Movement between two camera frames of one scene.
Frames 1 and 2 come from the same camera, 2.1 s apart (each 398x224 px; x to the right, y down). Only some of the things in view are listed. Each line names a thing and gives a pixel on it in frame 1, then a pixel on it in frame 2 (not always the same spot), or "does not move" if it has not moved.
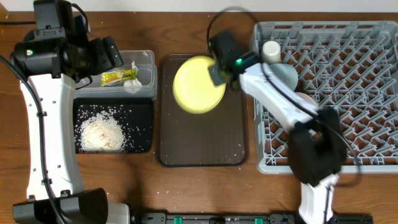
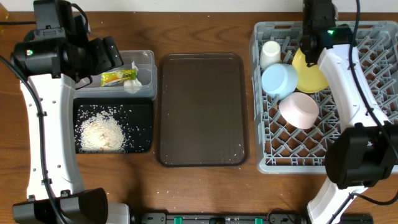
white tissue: [132, 86] does not move
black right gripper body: [217, 70] → [301, 46]
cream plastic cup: [271, 52] does not move
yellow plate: [193, 88] → [309, 79]
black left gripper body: [109, 52] does not move
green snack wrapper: [112, 77] does not move
